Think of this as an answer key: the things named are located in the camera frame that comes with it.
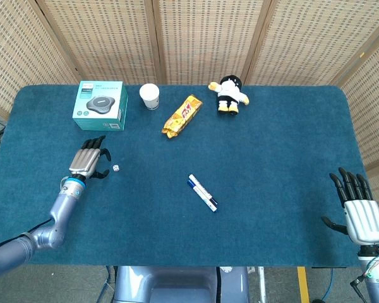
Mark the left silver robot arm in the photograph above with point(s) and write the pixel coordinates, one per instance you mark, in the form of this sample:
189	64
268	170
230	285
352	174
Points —
44	227

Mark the yellow floor tape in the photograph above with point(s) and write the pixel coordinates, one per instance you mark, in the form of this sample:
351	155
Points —
302	284

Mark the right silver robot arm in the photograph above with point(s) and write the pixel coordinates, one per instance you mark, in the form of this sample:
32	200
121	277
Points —
377	274

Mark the white paper cup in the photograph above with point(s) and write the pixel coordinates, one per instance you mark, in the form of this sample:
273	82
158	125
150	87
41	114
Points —
149	96

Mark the silver robot torso base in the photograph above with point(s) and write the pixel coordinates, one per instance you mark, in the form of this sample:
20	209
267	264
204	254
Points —
180	284

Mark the white marker blue cap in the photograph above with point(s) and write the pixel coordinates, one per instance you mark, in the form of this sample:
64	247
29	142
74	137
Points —
201	195

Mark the small white die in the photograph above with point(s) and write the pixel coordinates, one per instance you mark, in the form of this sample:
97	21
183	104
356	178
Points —
116	168

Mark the white marker black cap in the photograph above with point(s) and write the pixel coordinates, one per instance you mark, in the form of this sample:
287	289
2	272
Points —
203	188

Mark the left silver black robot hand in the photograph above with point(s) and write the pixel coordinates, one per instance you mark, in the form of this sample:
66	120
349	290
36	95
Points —
86	159

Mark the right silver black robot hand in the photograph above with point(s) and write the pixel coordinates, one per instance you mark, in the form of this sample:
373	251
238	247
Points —
363	217

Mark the plush doll white shirt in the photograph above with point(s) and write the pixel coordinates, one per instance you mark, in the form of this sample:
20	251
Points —
229	94

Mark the teal speakerphone box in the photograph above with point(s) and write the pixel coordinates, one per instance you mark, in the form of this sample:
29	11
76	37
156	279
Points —
101	105

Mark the blue felt table mat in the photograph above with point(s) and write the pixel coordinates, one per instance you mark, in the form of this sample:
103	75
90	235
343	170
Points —
208	164

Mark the yellow snack bag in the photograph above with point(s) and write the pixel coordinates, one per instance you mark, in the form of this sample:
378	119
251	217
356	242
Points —
182	117

